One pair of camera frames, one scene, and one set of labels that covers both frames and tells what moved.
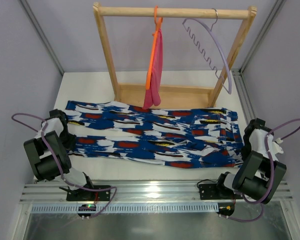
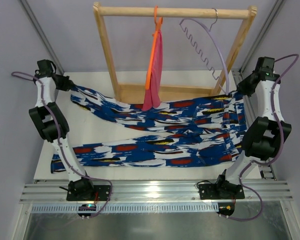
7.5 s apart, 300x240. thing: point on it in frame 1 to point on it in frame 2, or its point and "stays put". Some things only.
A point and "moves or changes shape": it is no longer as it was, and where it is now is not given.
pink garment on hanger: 154,93 stays put
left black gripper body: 65,135 to 68,83
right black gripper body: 246,137 to 243,86
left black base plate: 85,195 stays put
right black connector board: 226,209 stays put
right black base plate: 210,191 stays put
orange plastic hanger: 158,22 stays put
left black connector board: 86,207 stays put
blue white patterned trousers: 178,137 moves or changes shape
